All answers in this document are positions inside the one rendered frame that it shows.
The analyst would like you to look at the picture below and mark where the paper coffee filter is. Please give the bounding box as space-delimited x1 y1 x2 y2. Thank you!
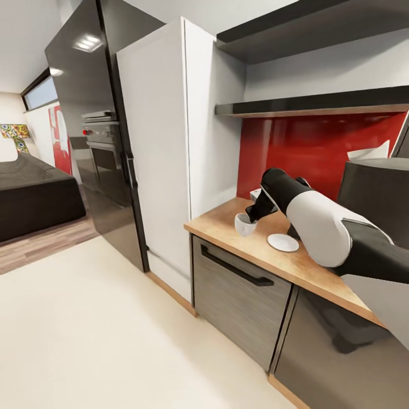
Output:
347 140 389 161

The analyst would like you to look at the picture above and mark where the coffee cup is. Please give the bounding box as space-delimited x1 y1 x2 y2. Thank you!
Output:
235 214 258 238

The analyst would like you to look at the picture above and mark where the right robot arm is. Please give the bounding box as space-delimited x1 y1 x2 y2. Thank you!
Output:
246 167 409 350

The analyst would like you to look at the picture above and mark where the bottle of coffee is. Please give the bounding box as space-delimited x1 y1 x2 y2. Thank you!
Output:
287 225 300 239

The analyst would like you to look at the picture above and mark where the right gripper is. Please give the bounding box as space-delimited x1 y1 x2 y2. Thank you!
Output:
246 199 278 222

